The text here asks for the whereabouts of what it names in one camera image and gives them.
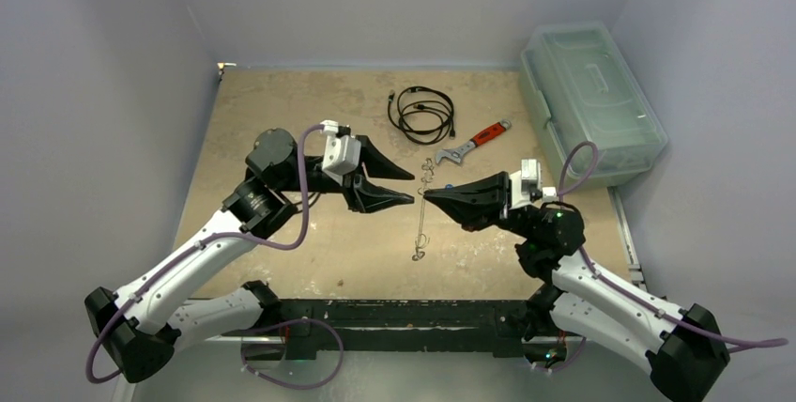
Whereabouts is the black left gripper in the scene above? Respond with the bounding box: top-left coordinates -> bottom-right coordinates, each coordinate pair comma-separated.
277,136 -> 415,211

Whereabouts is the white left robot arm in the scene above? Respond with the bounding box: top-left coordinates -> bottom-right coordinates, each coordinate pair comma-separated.
84,120 -> 414,383

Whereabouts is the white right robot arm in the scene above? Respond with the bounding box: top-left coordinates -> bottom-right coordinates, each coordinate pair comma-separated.
423,171 -> 729,401

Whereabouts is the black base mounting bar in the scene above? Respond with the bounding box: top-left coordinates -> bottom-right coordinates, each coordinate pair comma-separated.
219,279 -> 587,362

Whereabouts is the clear green plastic toolbox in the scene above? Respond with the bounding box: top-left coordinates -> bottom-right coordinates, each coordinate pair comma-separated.
519,21 -> 667,188

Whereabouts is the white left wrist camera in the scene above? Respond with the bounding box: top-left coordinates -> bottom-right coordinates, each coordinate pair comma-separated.
321,120 -> 361,183

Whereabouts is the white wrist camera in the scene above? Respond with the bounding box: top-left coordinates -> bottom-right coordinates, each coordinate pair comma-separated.
321,120 -> 361,183
508,159 -> 559,210

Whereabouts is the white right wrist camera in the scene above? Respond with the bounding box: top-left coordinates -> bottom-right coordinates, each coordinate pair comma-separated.
508,159 -> 559,210

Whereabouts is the red handled adjustable wrench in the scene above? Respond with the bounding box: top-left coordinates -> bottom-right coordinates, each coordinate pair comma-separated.
435,119 -> 512,165

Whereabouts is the black coiled cable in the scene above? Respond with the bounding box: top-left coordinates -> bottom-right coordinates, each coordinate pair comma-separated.
386,85 -> 457,147

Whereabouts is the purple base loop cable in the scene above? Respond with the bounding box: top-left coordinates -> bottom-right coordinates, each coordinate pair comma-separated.
239,316 -> 345,391

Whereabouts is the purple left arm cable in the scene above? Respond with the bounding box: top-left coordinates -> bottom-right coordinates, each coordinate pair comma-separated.
85,124 -> 328,385

